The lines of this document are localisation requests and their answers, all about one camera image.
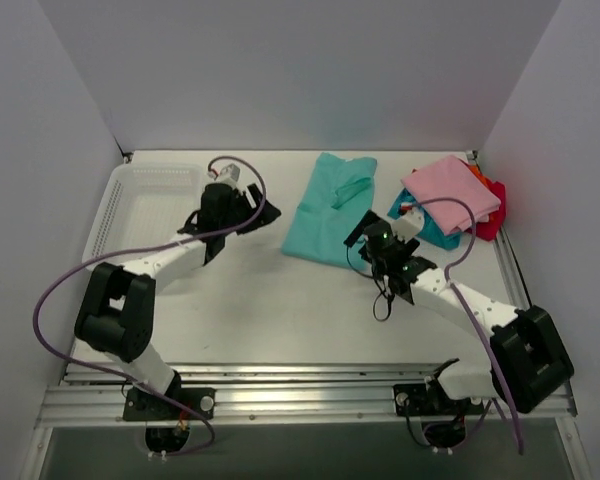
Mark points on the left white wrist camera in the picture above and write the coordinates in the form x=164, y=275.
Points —
x=228, y=175

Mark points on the red folded t-shirt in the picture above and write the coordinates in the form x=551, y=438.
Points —
x=488, y=231

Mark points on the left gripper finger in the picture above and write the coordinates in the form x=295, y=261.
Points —
x=267, y=216
x=253, y=193

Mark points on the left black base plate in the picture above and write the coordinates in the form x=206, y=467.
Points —
x=141, y=406

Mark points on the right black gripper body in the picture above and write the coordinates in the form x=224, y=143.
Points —
x=362, y=228

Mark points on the blue folded t-shirt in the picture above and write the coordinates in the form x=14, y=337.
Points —
x=430, y=231

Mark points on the teal green t-shirt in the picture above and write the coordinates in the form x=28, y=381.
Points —
x=339, y=193

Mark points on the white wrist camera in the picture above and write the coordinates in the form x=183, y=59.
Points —
x=409, y=224
x=228, y=175

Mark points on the pink folded t-shirt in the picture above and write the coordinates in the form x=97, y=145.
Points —
x=447, y=188

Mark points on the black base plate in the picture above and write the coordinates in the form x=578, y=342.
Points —
x=141, y=406
x=419, y=399

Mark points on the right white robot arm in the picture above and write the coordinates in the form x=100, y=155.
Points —
x=528, y=360

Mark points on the white plastic basket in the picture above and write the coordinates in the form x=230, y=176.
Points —
x=143, y=205

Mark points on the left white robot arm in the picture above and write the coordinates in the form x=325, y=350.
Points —
x=116, y=316

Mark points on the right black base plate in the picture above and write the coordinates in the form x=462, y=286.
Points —
x=419, y=399

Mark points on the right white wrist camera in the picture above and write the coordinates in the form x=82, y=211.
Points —
x=409, y=224

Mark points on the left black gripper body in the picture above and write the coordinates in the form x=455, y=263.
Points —
x=247, y=207

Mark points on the aluminium rail frame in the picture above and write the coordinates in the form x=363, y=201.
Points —
x=283, y=340

